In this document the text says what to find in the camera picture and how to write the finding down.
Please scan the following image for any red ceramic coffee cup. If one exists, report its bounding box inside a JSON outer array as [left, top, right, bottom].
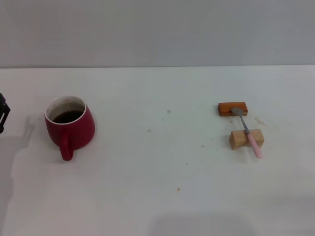
[[44, 95, 96, 162]]

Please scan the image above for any pink handled metal spoon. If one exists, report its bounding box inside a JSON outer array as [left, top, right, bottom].
[[230, 107, 263, 159]]

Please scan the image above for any orange wooden block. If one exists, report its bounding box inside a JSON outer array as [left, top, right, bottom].
[[218, 101, 248, 118]]

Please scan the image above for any light wooden block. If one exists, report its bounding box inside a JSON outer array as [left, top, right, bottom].
[[229, 128, 265, 150]]

